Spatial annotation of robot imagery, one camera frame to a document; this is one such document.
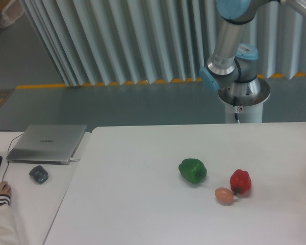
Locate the green bell pepper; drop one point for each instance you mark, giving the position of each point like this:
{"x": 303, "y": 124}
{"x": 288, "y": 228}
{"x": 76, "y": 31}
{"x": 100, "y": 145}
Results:
{"x": 193, "y": 170}

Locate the white striped sleeve forearm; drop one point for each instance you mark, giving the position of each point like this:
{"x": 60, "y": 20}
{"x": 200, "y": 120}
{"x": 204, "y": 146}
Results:
{"x": 8, "y": 230}

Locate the white pleated curtain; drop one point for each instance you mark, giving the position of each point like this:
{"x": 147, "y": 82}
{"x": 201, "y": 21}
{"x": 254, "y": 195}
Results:
{"x": 120, "y": 41}

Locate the red bell pepper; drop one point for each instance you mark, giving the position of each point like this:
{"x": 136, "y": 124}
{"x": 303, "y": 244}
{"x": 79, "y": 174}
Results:
{"x": 240, "y": 182}

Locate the brown egg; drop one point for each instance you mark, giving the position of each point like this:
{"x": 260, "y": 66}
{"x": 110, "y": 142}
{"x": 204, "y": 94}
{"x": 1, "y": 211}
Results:
{"x": 224, "y": 195}

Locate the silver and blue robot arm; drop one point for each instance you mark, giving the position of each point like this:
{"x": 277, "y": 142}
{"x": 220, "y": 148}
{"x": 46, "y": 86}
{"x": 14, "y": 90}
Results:
{"x": 229, "y": 51}

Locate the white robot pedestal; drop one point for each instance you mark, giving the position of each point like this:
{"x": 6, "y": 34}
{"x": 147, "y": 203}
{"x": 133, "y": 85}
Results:
{"x": 243, "y": 102}

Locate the silver closed laptop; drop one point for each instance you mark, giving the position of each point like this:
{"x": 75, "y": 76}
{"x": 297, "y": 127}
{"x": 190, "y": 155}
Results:
{"x": 47, "y": 144}

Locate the person's hand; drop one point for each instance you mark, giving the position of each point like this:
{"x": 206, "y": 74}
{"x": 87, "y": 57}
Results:
{"x": 5, "y": 189}

